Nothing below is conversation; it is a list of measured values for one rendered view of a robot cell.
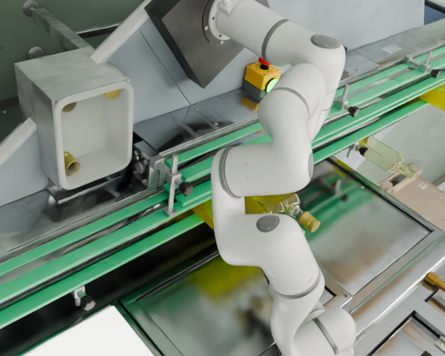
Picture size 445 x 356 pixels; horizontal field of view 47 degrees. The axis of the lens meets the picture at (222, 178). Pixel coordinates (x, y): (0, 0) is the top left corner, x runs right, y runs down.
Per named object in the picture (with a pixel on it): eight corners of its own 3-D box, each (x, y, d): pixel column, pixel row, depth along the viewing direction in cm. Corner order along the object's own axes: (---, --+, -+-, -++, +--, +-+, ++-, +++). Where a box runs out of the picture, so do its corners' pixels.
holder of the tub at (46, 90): (44, 188, 114) (61, 208, 110) (32, 80, 97) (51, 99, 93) (109, 162, 124) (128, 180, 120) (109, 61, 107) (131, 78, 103)
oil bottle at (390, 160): (343, 144, 181) (405, 185, 167) (346, 132, 176) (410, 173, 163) (353, 137, 183) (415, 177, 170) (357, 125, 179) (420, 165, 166)
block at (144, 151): (129, 175, 122) (146, 192, 118) (130, 144, 116) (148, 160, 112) (141, 170, 124) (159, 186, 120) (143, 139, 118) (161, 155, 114)
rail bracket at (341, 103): (314, 96, 148) (351, 119, 141) (321, 74, 143) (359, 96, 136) (323, 92, 150) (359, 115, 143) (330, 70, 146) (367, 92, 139)
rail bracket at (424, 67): (400, 62, 174) (434, 80, 168) (407, 42, 170) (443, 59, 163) (405, 59, 177) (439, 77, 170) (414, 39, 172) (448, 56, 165)
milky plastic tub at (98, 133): (42, 171, 111) (61, 194, 106) (32, 80, 96) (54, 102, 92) (111, 146, 121) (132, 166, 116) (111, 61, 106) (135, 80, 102)
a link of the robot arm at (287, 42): (299, 10, 105) (362, 44, 96) (286, 67, 113) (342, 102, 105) (267, 20, 99) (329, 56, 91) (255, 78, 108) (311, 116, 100)
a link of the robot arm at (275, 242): (335, 222, 91) (262, 224, 99) (296, 128, 79) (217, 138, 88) (311, 297, 80) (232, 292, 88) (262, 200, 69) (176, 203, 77)
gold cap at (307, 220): (299, 224, 129) (311, 234, 127) (297, 219, 126) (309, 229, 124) (308, 214, 130) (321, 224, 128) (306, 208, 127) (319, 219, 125)
